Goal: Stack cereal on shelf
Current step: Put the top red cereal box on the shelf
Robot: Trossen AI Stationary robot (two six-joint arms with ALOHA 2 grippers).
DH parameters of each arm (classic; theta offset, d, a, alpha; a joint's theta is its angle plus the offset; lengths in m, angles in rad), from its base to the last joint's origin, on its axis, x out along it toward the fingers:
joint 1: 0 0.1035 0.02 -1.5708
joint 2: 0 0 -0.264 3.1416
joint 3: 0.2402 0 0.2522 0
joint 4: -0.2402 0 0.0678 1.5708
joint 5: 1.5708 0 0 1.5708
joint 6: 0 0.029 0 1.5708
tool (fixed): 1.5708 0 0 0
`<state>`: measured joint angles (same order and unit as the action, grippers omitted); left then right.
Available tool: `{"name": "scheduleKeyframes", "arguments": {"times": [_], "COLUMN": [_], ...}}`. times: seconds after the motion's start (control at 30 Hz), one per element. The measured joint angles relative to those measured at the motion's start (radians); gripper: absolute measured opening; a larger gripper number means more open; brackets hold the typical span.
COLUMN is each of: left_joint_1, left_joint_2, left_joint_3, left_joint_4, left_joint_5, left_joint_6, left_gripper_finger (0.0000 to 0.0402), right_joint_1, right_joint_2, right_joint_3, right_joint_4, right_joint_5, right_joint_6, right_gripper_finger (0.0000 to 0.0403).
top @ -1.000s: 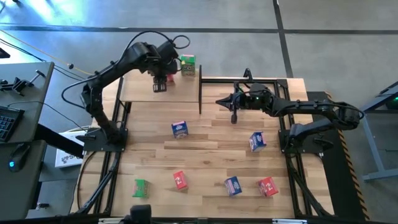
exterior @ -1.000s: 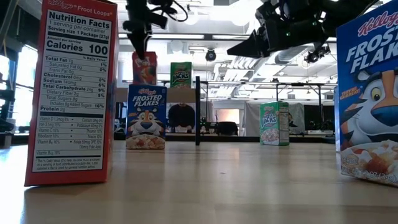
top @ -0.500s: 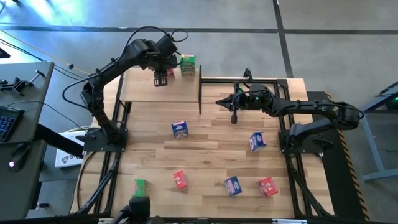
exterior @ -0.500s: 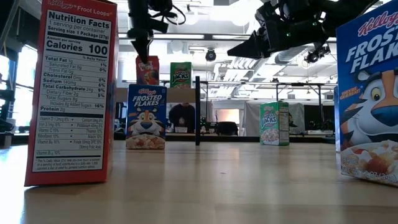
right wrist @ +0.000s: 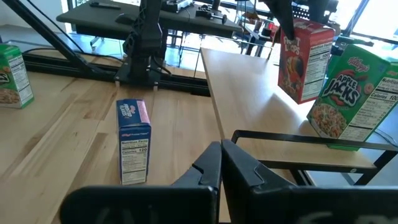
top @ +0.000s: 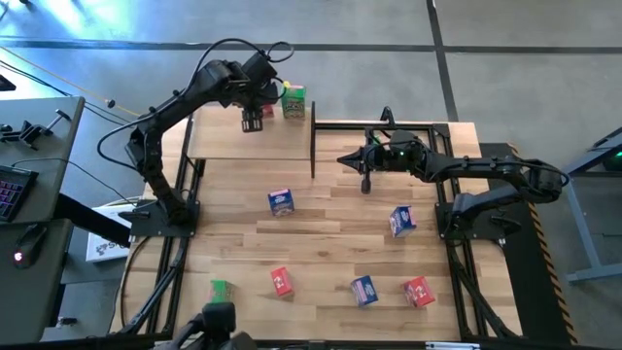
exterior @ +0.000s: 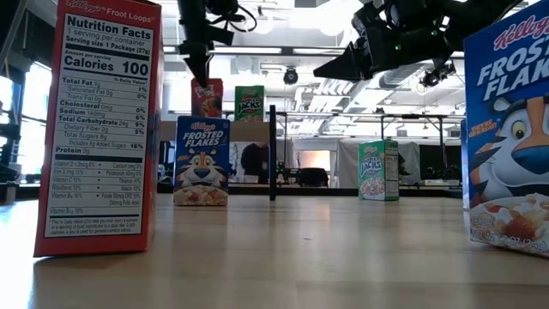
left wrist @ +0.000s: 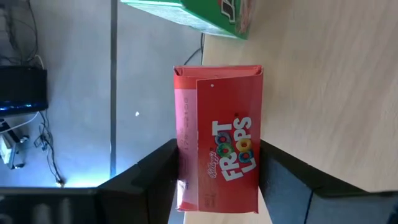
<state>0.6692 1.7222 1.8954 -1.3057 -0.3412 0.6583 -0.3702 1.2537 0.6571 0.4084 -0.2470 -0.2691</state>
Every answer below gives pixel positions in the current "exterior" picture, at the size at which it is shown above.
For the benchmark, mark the black dome camera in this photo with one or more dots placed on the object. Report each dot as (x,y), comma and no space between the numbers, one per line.
(290,76)

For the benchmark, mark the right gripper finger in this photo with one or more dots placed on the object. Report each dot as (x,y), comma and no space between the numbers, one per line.
(349,64)

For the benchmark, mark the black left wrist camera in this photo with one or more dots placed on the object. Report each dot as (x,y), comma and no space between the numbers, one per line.
(221,35)

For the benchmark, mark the green Apple Jacks cereal box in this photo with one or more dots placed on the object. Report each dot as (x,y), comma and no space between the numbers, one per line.
(377,171)
(249,105)

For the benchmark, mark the black shelf post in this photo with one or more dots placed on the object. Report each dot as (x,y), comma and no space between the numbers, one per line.
(273,171)

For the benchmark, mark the black frame rail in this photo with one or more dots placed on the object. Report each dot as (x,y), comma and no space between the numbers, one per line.
(300,191)

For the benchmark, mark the red Froot Loops cereal box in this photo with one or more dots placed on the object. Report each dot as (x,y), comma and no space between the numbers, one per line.
(208,101)
(98,129)

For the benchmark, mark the person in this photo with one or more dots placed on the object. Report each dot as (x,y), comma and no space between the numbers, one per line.
(253,161)

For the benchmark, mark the wooden shelf plank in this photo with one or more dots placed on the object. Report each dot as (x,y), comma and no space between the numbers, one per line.
(249,131)

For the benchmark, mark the blue Frosted Flakes cereal box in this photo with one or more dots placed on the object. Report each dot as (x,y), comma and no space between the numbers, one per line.
(201,163)
(510,150)

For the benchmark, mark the black office chair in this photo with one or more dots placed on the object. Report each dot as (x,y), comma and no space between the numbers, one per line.
(313,177)

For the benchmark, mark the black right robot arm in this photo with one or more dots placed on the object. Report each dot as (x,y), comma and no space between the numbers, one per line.
(476,17)

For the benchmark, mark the black ceiling fixture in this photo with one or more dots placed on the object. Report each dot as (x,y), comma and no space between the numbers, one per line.
(435,77)

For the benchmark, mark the black frame beam with lights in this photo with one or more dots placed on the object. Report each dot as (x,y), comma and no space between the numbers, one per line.
(287,51)

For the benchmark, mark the black equipment stand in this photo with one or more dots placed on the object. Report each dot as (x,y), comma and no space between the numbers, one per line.
(6,133)

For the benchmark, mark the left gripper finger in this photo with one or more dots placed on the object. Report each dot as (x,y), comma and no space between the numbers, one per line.
(199,68)

